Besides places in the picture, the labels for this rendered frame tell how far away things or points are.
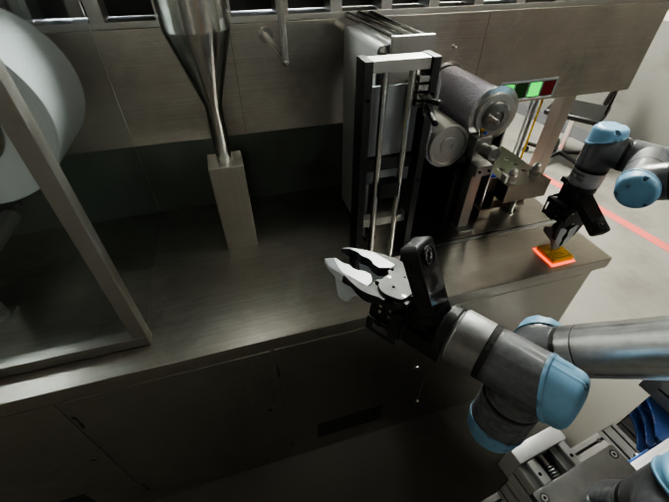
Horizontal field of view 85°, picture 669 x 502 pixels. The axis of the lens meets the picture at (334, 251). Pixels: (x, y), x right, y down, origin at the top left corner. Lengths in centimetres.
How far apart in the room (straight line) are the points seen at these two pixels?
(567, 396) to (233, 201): 85
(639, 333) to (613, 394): 167
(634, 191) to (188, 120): 112
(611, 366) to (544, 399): 14
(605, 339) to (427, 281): 24
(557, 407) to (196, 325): 76
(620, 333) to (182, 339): 83
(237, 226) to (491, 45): 102
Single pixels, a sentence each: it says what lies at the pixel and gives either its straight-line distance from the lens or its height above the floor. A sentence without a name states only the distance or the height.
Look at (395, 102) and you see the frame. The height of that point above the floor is 135.
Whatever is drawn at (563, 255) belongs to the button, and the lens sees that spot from 124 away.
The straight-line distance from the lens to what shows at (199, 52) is 89.
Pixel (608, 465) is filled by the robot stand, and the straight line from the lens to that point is 100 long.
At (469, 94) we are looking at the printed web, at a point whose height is 129.
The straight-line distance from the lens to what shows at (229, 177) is 100.
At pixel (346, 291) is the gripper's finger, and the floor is 121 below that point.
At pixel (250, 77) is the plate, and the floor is 131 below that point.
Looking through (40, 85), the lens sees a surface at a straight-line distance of 80.
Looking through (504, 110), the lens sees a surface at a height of 127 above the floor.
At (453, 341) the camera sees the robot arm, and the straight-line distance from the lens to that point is 49.
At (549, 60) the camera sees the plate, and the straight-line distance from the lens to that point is 165.
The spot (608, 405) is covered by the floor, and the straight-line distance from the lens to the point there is 219.
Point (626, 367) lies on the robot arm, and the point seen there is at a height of 122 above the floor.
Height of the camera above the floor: 162
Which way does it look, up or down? 41 degrees down
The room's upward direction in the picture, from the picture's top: straight up
